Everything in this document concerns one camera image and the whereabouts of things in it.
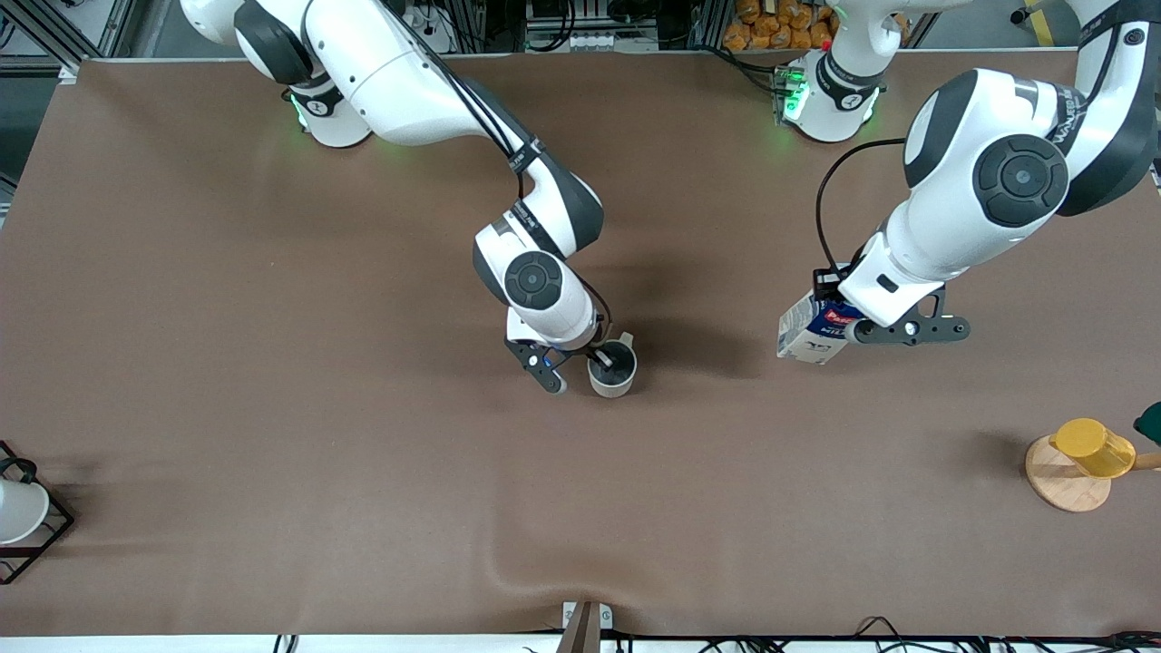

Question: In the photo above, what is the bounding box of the grey cup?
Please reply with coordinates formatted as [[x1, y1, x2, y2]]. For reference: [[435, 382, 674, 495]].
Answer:
[[587, 331, 639, 399]]

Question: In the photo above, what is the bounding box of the blue white milk carton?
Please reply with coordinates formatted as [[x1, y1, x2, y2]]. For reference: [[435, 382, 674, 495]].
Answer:
[[776, 288, 863, 366]]

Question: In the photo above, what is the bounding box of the yellow cup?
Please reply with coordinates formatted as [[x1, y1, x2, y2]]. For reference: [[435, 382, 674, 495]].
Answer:
[[1049, 417, 1137, 480]]

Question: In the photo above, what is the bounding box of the wooden mug tree stand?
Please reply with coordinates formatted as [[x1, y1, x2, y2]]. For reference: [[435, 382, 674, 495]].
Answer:
[[1025, 434, 1161, 514]]

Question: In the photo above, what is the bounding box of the brown table cover sheet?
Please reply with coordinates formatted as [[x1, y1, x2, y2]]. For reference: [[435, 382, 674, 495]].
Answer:
[[0, 53, 1161, 638]]

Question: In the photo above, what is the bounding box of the orange snack pile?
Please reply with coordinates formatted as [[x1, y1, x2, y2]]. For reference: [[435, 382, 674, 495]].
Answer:
[[723, 0, 840, 52]]

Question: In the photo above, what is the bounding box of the black right camera mount bracket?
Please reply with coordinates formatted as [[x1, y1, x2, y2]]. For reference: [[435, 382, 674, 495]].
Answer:
[[505, 336, 571, 395]]

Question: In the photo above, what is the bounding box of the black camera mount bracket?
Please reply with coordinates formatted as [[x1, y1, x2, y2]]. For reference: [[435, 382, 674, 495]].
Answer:
[[851, 283, 971, 347], [505, 336, 571, 395]]

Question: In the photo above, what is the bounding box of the black left camera mount bracket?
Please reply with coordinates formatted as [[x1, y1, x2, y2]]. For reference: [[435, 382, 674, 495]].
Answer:
[[851, 283, 971, 347]]

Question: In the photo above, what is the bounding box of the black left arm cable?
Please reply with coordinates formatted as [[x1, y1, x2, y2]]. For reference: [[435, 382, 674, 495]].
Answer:
[[815, 138, 908, 273]]

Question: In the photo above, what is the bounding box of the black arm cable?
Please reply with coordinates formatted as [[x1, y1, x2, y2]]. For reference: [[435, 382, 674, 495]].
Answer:
[[815, 138, 908, 273], [390, 0, 616, 355]]

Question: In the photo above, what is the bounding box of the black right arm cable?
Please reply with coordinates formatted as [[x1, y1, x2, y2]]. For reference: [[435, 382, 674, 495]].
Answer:
[[390, 0, 616, 355]]

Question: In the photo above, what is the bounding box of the black wire rack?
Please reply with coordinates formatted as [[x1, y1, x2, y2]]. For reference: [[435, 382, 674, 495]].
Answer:
[[0, 441, 76, 586]]

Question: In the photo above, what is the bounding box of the white mug black handle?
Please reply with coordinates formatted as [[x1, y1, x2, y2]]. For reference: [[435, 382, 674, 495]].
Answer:
[[0, 456, 51, 546]]

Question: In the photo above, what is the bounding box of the aluminium frame profile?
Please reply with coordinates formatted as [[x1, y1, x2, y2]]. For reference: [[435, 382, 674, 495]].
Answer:
[[0, 0, 137, 60]]

